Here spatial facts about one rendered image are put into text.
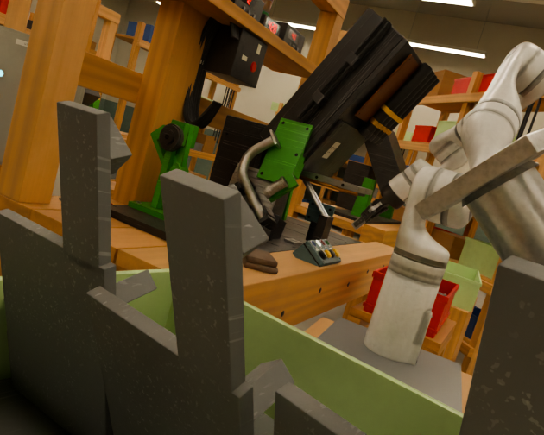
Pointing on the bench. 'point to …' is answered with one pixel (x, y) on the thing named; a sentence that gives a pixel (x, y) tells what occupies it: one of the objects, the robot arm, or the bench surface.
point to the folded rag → (261, 261)
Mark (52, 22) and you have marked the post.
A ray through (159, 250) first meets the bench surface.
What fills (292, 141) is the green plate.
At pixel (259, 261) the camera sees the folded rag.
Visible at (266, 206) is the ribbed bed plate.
